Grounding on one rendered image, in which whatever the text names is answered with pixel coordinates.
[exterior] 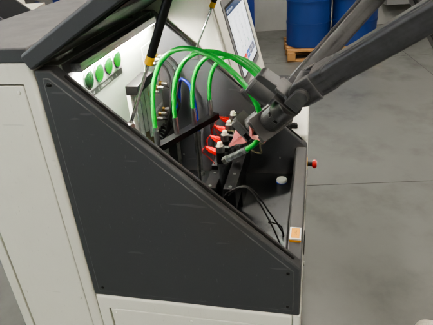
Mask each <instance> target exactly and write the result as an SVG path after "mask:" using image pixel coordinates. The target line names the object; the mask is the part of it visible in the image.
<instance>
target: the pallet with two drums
mask: <svg viewBox="0 0 433 325"><path fill-rule="evenodd" d="M286 1H287V20H286V23H287V37H284V49H285V55H286V56H287V62H288V63H292V62H303V60H304V59H305V58H296V55H309V54H310V53H311V52H312V51H313V50H314V48H315V47H316V46H317V45H318V44H319V43H320V41H321V40H322V39H323V38H324V37H325V36H326V35H327V34H328V33H329V31H330V30H331V29H332V28H333V27H334V25H335V24H336V23H337V22H338V21H339V20H340V19H341V18H342V17H343V15H344V14H345V13H346V12H347V11H348V9H349V8H350V7H351V6H352V5H353V4H354V3H355V1H356V0H333V2H332V0H286ZM331 8H332V17H331ZM331 20H332V23H331ZM377 20H378V9H377V10H376V11H375V12H374V13H373V14H372V15H371V16H370V18H369V19H368V20H367V21H366V22H365V24H364V25H363V26H362V27H361V28H360V29H359V30H358V31H357V32H356V33H355V34H354V36H353V37H352V38H351V39H350V40H349V42H348V43H347V44H346V45H345V46H344V47H343V48H345V47H346V46H348V45H350V44H351V43H353V42H355V41H357V40H358V39H360V38H361V37H363V36H364V35H366V34H368V33H369V32H371V31H373V30H374V29H376V26H377ZM298 48H301V49H298Z"/></svg>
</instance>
